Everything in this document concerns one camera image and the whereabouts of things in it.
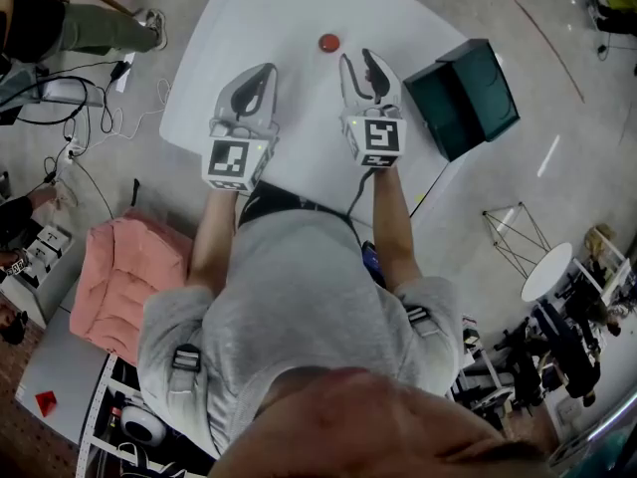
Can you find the person's right forearm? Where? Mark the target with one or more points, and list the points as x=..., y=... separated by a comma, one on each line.
x=395, y=227

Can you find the person's left forearm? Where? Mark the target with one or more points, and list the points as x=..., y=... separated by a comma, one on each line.
x=214, y=242

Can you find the round white side table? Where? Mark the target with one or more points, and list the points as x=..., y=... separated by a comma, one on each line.
x=547, y=272

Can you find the small red round object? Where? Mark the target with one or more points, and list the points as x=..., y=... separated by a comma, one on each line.
x=329, y=42

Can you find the blue waist device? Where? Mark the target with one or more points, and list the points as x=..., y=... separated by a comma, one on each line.
x=373, y=262

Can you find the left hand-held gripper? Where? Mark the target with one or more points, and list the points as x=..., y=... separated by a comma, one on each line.
x=229, y=162

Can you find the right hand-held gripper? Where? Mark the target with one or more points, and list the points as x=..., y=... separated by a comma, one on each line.
x=380, y=137

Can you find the person's grey shirt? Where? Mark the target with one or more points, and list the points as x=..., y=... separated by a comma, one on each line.
x=298, y=302

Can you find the person's dark trousers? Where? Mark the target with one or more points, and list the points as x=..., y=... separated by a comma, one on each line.
x=278, y=202

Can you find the white round helmet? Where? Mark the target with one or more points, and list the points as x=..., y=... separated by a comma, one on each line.
x=143, y=425

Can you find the red plastic bin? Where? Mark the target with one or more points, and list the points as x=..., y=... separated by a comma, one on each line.
x=46, y=403

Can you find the white frame rack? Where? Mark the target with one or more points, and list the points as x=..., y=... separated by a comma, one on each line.
x=612, y=267

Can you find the white power strip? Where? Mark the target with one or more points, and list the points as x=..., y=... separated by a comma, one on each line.
x=74, y=146

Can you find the person's head and neck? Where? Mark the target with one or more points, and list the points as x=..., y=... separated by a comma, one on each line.
x=378, y=431

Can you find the dark green box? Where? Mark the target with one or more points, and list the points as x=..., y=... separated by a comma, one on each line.
x=463, y=97

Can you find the pink cushion seat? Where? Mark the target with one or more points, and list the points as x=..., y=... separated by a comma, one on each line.
x=129, y=287

